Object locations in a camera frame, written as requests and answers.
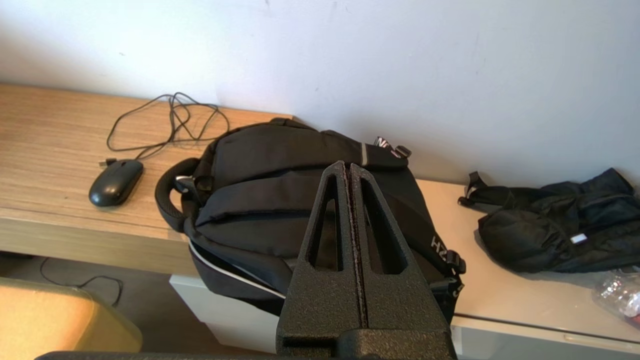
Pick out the small crumpled black bag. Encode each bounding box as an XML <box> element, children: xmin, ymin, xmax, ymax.
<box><xmin>457</xmin><ymin>168</ymin><xmax>640</xmax><ymax>274</ymax></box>

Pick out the black mouse cable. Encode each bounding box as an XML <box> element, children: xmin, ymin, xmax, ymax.
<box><xmin>99</xmin><ymin>92</ymin><xmax>231</xmax><ymax>168</ymax></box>

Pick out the wooden desk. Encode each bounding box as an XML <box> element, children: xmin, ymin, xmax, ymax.
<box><xmin>0</xmin><ymin>82</ymin><xmax>295</xmax><ymax>278</ymax></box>

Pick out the yellow upholstered stool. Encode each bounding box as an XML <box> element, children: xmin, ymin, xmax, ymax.
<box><xmin>0</xmin><ymin>276</ymin><xmax>143</xmax><ymax>360</ymax></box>

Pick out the black cable on floor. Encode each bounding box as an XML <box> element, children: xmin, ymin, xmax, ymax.
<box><xmin>40</xmin><ymin>257</ymin><xmax>124</xmax><ymax>307</ymax></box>

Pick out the clear plastic wrapper with red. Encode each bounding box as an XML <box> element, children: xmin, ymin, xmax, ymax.
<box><xmin>592</xmin><ymin>269</ymin><xmax>640</xmax><ymax>329</ymax></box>

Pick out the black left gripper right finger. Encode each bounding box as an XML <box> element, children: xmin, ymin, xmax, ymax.
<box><xmin>348</xmin><ymin>163</ymin><xmax>454</xmax><ymax>333</ymax></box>

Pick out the large black backpack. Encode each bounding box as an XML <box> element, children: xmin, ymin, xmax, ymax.
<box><xmin>155</xmin><ymin>117</ymin><xmax>467</xmax><ymax>326</ymax></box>

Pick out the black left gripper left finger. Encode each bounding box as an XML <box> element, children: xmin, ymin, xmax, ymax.
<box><xmin>276</xmin><ymin>160</ymin><xmax>364</xmax><ymax>358</ymax></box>

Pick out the black computer mouse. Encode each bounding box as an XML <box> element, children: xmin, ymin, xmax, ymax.
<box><xmin>88</xmin><ymin>159</ymin><xmax>145</xmax><ymax>208</ymax></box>

